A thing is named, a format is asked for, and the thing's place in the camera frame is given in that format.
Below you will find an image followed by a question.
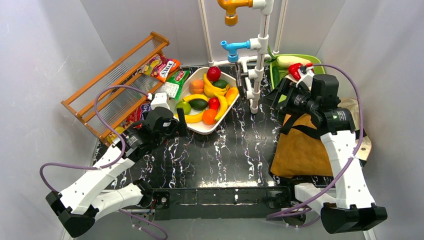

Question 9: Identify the yellow mango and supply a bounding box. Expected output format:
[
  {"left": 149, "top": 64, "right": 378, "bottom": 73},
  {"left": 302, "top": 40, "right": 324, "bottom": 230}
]
[{"left": 214, "top": 93, "right": 228, "bottom": 122}]

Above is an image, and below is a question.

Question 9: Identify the red snack bag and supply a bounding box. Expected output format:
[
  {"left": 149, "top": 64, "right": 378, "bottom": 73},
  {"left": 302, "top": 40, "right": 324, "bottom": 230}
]
[{"left": 123, "top": 101, "right": 151, "bottom": 129}]

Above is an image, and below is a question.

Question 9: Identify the peach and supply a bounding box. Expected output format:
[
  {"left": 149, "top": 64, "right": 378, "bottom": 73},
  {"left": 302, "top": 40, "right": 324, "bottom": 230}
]
[{"left": 189, "top": 79, "right": 204, "bottom": 95}]

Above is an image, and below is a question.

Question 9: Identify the orange tap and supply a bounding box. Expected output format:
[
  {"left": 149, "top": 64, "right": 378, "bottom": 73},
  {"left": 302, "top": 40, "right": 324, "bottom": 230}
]
[{"left": 217, "top": 0, "right": 253, "bottom": 27}]

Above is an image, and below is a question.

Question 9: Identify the white fruit tray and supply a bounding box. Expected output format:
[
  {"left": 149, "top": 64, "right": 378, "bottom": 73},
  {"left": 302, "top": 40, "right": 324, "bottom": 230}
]
[{"left": 168, "top": 67, "right": 240, "bottom": 135}]

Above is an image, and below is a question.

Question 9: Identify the green cucumber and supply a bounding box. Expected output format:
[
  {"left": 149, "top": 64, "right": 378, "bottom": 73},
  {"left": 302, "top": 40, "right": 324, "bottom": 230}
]
[{"left": 271, "top": 65, "right": 281, "bottom": 89}]

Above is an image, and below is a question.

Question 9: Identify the orange yox snack bag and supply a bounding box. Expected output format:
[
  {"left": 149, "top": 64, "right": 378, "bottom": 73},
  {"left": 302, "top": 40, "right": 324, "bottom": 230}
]
[{"left": 138, "top": 53, "right": 181, "bottom": 83}]

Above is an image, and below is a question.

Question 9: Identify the green avocado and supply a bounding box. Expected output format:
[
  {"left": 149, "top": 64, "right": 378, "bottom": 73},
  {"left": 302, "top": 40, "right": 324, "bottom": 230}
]
[
  {"left": 212, "top": 79, "right": 230, "bottom": 89},
  {"left": 188, "top": 98, "right": 209, "bottom": 111}
]

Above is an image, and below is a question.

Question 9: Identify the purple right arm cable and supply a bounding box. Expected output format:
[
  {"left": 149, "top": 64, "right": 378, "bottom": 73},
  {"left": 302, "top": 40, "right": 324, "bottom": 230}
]
[{"left": 266, "top": 63, "right": 365, "bottom": 229}]

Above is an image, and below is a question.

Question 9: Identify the red pomegranate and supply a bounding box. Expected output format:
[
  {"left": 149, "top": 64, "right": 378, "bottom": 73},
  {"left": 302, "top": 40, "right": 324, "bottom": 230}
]
[{"left": 206, "top": 66, "right": 221, "bottom": 82}]

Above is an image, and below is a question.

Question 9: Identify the green vegetable tray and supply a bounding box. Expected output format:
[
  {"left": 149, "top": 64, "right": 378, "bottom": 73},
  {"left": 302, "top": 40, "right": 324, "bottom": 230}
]
[{"left": 268, "top": 53, "right": 322, "bottom": 84}]

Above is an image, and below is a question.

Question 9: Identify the yellow snack wrapper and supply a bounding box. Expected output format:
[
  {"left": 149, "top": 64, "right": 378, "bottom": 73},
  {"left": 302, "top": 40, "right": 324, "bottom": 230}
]
[{"left": 105, "top": 126, "right": 125, "bottom": 145}]

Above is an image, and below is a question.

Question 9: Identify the yellow banana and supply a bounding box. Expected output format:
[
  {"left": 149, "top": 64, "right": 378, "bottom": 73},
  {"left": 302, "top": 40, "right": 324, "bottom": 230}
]
[
  {"left": 183, "top": 94, "right": 209, "bottom": 102},
  {"left": 203, "top": 73, "right": 230, "bottom": 98},
  {"left": 225, "top": 87, "right": 239, "bottom": 107}
]

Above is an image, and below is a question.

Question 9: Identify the red strawberry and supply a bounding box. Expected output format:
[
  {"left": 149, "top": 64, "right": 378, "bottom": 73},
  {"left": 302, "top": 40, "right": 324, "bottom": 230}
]
[{"left": 208, "top": 97, "right": 220, "bottom": 111}]

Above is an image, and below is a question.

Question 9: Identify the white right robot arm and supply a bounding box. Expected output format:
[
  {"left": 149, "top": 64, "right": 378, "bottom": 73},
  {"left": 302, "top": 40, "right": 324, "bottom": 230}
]
[{"left": 265, "top": 63, "right": 388, "bottom": 234}]

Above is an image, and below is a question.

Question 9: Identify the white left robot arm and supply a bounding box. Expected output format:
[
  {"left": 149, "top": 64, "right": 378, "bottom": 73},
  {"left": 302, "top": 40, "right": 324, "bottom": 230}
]
[{"left": 46, "top": 93, "right": 188, "bottom": 238}]

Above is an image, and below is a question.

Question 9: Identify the blue tap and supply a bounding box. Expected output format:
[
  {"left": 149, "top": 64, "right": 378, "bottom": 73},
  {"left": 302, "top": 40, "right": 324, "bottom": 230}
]
[{"left": 220, "top": 40, "right": 251, "bottom": 63}]

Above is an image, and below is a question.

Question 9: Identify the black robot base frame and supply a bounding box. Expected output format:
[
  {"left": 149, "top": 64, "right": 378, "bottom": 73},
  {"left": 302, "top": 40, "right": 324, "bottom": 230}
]
[{"left": 147, "top": 186, "right": 295, "bottom": 221}]

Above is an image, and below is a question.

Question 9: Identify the green chips bag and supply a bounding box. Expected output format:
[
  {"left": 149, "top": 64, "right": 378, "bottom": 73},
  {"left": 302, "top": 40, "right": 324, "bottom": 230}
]
[{"left": 157, "top": 70, "right": 190, "bottom": 101}]

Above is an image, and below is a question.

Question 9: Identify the red bell pepper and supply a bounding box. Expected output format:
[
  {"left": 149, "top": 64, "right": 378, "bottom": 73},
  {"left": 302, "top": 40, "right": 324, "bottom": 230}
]
[{"left": 287, "top": 63, "right": 303, "bottom": 82}]

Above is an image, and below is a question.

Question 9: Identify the orange fruit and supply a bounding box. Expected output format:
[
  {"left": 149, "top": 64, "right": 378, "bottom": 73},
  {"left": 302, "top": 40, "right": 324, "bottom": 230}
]
[{"left": 202, "top": 108, "right": 218, "bottom": 126}]

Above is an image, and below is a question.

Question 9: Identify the wooden dish rack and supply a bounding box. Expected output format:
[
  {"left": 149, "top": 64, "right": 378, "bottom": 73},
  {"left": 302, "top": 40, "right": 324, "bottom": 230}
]
[{"left": 61, "top": 31, "right": 170, "bottom": 144}]

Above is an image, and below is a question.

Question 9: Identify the orange canvas tote bag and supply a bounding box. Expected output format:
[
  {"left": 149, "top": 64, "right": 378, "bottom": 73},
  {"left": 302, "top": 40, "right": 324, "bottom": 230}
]
[{"left": 270, "top": 98, "right": 372, "bottom": 178}]

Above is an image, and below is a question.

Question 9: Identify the white radish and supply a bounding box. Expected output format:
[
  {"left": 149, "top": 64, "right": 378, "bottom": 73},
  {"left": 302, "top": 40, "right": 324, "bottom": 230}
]
[{"left": 276, "top": 55, "right": 311, "bottom": 68}]

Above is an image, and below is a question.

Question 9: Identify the white pvc pipe frame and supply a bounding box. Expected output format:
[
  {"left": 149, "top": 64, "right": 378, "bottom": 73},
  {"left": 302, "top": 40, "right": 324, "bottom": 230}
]
[{"left": 198, "top": 0, "right": 288, "bottom": 114}]

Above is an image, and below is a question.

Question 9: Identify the green pear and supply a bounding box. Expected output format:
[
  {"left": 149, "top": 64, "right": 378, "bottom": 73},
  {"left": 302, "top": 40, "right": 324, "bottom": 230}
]
[{"left": 175, "top": 99, "right": 192, "bottom": 115}]

